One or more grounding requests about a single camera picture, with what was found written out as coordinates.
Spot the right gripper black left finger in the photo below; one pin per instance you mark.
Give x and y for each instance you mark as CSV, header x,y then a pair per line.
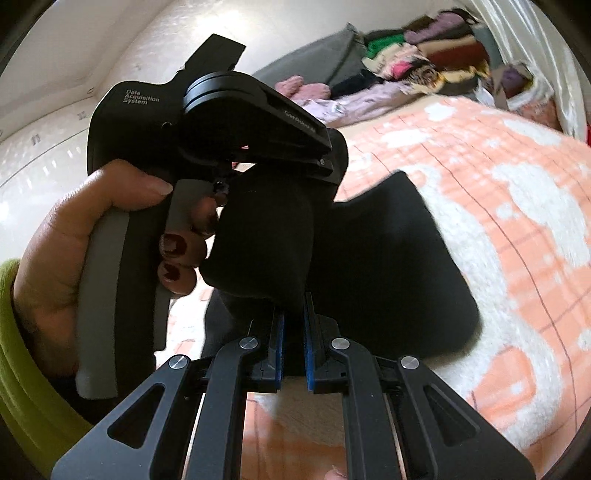
x,y
186,419

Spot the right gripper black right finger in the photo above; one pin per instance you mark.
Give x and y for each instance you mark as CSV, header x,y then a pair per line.
x,y
402,421

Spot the black IKISS garment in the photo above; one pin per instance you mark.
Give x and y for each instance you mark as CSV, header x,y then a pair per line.
x,y
376,264

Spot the stack of folded clothes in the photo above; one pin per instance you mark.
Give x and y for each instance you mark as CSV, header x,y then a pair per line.
x,y
441,53

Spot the person's right hand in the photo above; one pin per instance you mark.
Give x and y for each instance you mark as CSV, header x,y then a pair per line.
x,y
335,474

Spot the person's left hand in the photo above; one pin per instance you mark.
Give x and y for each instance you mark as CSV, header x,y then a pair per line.
x,y
45,290

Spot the green left sleeve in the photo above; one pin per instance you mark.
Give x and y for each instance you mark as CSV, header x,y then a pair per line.
x,y
38,426

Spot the lilac crumpled garment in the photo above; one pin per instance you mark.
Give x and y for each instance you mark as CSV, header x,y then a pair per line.
x,y
362,106

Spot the white wardrobe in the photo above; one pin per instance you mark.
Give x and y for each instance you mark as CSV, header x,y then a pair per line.
x,y
40,164

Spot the grey headboard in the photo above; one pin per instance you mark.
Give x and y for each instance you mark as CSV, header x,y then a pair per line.
x,y
329,60

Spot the peach and white plaid blanket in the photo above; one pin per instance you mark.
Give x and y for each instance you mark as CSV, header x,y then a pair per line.
x,y
511,200

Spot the floral laundry bag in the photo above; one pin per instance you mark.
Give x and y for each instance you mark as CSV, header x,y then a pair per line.
x,y
520,89

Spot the white satin curtain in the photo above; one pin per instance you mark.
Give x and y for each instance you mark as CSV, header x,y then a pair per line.
x,y
523,32

